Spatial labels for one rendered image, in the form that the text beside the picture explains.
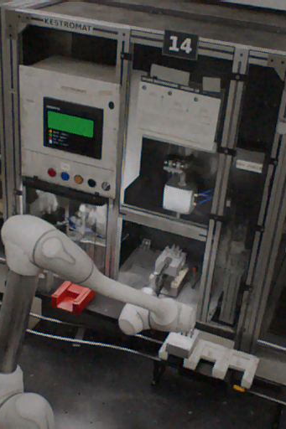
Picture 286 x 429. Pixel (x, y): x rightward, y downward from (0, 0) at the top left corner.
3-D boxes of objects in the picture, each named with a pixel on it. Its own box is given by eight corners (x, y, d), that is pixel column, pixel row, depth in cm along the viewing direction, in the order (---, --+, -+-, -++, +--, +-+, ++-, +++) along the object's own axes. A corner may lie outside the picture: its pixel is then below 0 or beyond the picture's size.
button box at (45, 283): (30, 289, 260) (30, 266, 254) (40, 279, 266) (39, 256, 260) (47, 294, 257) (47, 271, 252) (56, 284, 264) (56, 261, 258)
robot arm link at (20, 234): (-12, 440, 206) (-49, 405, 219) (24, 424, 219) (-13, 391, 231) (37, 232, 185) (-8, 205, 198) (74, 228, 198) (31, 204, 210)
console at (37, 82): (18, 178, 249) (14, 66, 227) (53, 153, 273) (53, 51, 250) (110, 202, 236) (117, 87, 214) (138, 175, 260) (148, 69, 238)
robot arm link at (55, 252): (101, 258, 195) (73, 241, 202) (75, 235, 180) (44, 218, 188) (79, 293, 193) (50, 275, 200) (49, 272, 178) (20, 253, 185)
